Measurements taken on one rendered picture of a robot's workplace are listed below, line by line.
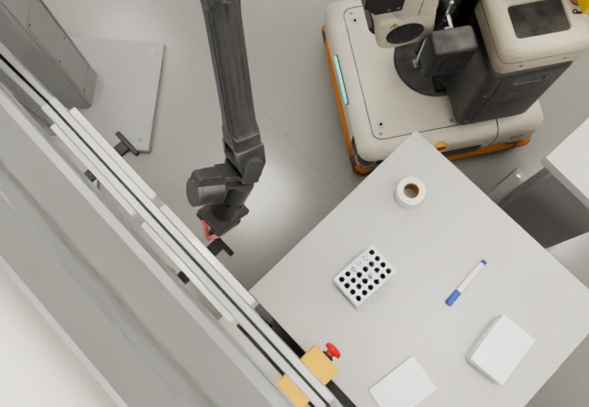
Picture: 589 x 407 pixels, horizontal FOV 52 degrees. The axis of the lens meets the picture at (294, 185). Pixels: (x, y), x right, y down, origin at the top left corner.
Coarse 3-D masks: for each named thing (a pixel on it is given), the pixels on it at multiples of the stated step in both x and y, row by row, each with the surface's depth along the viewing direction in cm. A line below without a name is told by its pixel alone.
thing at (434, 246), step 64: (384, 192) 148; (448, 192) 148; (320, 256) 144; (384, 256) 144; (448, 256) 144; (512, 256) 144; (320, 320) 140; (384, 320) 140; (448, 320) 140; (512, 320) 140; (576, 320) 140; (448, 384) 137; (512, 384) 136
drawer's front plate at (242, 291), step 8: (160, 208) 130; (168, 208) 130; (168, 216) 130; (176, 216) 130; (176, 224) 129; (184, 232) 129; (192, 232) 129; (192, 240) 128; (200, 248) 128; (208, 256) 128; (216, 264) 127; (224, 272) 127; (232, 280) 126; (240, 288) 126; (248, 296) 125; (256, 304) 133
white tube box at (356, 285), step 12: (372, 252) 144; (372, 264) 143; (384, 264) 142; (336, 276) 139; (348, 276) 139; (360, 276) 143; (384, 276) 141; (348, 288) 142; (360, 288) 141; (372, 288) 141; (360, 300) 138
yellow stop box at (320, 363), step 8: (312, 352) 124; (320, 352) 124; (304, 360) 124; (312, 360) 124; (320, 360) 124; (328, 360) 124; (312, 368) 123; (320, 368) 123; (328, 368) 123; (336, 368) 123; (320, 376) 123; (328, 376) 123
